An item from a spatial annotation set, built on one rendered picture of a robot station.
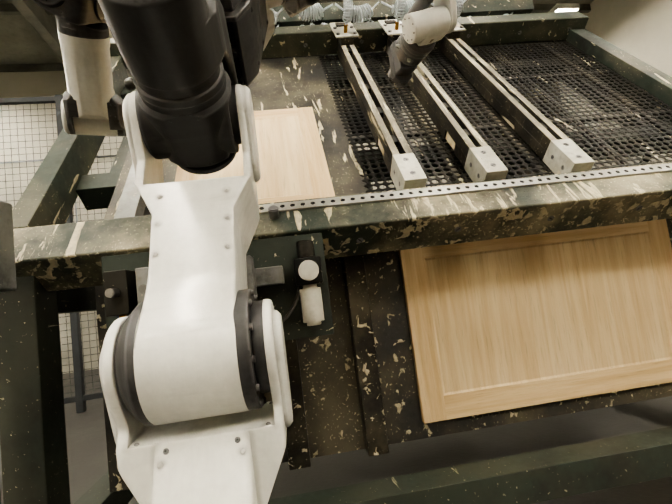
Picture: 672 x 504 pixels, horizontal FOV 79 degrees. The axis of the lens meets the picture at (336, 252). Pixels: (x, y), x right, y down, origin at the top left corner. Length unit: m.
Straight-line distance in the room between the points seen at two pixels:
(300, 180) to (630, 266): 1.09
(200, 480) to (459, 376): 0.95
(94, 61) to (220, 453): 0.80
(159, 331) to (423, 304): 0.92
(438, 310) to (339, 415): 0.43
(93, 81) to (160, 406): 0.73
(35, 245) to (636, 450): 1.53
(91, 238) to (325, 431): 0.81
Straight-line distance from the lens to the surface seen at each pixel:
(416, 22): 1.09
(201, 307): 0.48
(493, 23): 2.28
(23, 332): 1.16
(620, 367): 1.59
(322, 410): 1.28
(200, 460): 0.51
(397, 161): 1.16
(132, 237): 1.05
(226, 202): 0.56
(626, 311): 1.60
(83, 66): 1.03
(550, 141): 1.40
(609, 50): 2.30
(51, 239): 1.14
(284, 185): 1.16
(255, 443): 0.51
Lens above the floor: 0.68
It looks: 5 degrees up
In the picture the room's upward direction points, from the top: 7 degrees counter-clockwise
